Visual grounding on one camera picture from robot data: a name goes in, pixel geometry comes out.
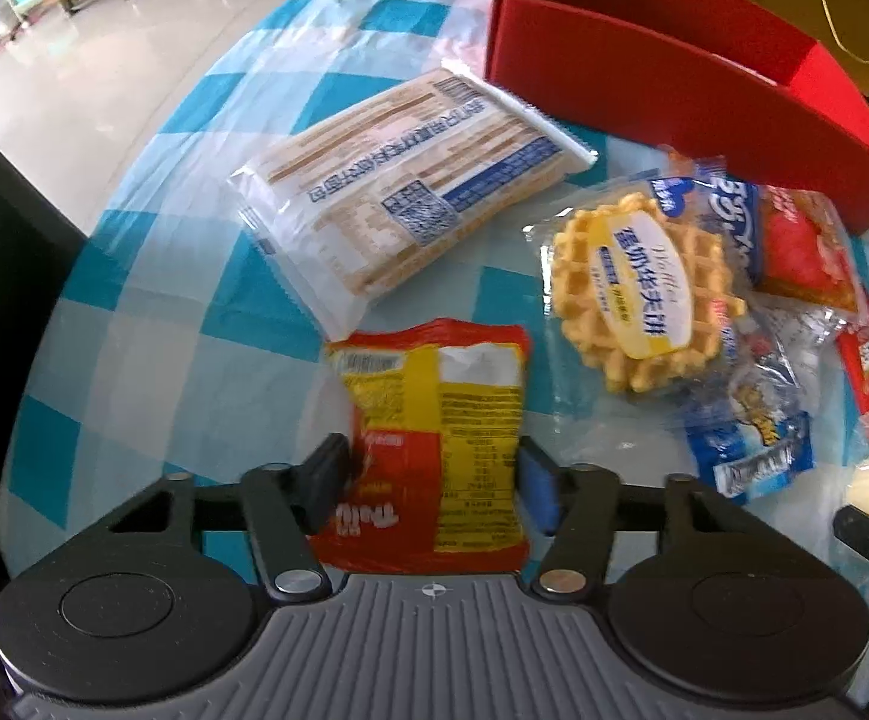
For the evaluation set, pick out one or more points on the blue and white snack packet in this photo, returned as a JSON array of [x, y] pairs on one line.
[[734, 202]]

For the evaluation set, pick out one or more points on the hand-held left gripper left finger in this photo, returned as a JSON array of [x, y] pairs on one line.
[[325, 476]]

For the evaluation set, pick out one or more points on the waffle packet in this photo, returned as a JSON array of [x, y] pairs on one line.
[[629, 277]]

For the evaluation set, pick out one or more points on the red and orange snack packet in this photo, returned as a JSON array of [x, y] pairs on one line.
[[801, 247]]

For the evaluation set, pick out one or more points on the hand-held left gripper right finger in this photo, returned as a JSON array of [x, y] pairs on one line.
[[535, 487]]

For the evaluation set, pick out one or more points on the white clear snack packet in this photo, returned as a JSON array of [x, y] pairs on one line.
[[801, 330]]

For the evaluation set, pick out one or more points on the small blue snack packet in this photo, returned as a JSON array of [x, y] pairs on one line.
[[756, 442]]

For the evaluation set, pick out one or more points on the red cardboard box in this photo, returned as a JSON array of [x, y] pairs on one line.
[[629, 67]]

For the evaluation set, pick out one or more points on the blue checkered tablecloth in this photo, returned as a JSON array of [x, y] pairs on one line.
[[179, 255]]

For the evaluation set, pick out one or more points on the yellow and red snack packet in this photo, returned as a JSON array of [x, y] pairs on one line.
[[472, 405]]

